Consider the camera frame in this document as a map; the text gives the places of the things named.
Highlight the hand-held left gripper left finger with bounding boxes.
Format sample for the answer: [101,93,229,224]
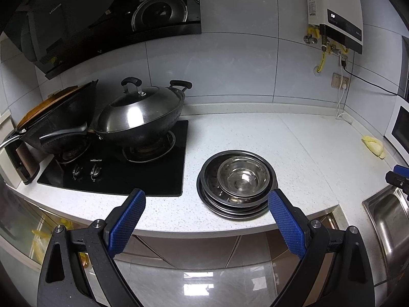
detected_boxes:
[37,188,147,307]

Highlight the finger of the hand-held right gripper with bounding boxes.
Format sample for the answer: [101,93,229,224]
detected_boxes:
[385,164,409,199]

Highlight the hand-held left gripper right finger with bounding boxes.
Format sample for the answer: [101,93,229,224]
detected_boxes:
[268,189,375,307]

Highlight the steel plate without label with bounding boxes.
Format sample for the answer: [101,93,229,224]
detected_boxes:
[200,185,275,215]

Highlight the large steel plate with label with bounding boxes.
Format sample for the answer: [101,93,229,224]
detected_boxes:
[196,150,277,220]

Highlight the small steel plate with label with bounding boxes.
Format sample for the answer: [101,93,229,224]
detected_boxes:
[204,192,272,210]

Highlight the small flared steel bowl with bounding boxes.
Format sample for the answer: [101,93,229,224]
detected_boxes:
[217,156,271,199]

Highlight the large steel bowl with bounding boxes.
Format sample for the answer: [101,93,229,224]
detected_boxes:
[201,151,276,206]

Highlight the kitchen base cabinet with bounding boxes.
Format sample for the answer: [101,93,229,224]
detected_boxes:
[0,182,346,307]

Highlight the stainless steel sink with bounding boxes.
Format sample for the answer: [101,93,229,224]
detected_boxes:
[362,185,409,271]

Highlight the pale yellow cabbage piece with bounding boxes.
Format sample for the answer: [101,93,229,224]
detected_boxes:
[362,135,387,160]

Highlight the white microwave oven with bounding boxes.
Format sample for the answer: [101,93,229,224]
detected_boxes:
[383,104,409,161]

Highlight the black glass gas stove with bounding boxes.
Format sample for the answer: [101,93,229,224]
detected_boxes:
[37,120,189,197]

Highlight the stove burner grate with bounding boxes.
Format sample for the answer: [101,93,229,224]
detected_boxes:
[122,131,176,162]
[56,139,92,164]

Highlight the steel wok lid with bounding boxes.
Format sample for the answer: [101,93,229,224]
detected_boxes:
[96,77,186,134]

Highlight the black deep frying pan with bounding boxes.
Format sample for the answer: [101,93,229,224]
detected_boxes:
[0,79,99,156]

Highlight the brown knife holder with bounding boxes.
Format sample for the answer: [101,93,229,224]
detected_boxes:
[0,141,41,185]

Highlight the wooden cutting board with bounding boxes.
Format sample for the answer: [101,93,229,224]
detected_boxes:
[16,85,79,129]

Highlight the black range hood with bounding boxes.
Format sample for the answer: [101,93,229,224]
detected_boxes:
[0,0,202,80]

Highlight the black wok with handles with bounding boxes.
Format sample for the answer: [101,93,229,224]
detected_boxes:
[39,80,193,149]

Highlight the white power cable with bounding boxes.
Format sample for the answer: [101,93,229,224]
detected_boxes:
[335,88,354,125]

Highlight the black power cable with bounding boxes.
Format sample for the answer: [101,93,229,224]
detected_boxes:
[343,65,406,98]

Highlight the yellow gas hose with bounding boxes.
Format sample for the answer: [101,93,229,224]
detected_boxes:
[316,49,328,73]

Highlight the white wall water heater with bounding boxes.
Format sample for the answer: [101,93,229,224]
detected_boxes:
[303,0,365,55]

